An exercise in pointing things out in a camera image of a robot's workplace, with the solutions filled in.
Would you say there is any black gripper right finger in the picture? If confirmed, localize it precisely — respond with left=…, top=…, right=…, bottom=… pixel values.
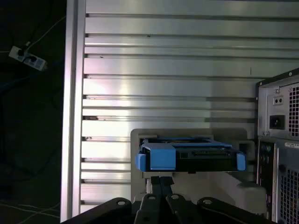
left=160, top=176, right=275, bottom=224

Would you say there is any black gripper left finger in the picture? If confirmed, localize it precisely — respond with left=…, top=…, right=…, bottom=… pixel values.
left=61, top=176, right=164, bottom=224

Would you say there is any hard disk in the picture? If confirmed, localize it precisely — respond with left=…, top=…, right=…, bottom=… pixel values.
left=135, top=137, right=246, bottom=175

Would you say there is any grey plastic parts rack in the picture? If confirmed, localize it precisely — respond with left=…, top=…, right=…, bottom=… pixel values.
left=130, top=128, right=268, bottom=215

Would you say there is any silver PC case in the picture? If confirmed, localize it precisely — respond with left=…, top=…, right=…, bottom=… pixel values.
left=256, top=69, right=299, bottom=224

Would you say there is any white power strip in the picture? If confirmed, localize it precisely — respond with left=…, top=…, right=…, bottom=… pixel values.
left=8, top=45, right=48, bottom=71

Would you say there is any thin white cable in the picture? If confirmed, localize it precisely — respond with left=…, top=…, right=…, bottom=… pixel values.
left=0, top=201, right=61, bottom=221
left=23, top=15, right=67, bottom=47

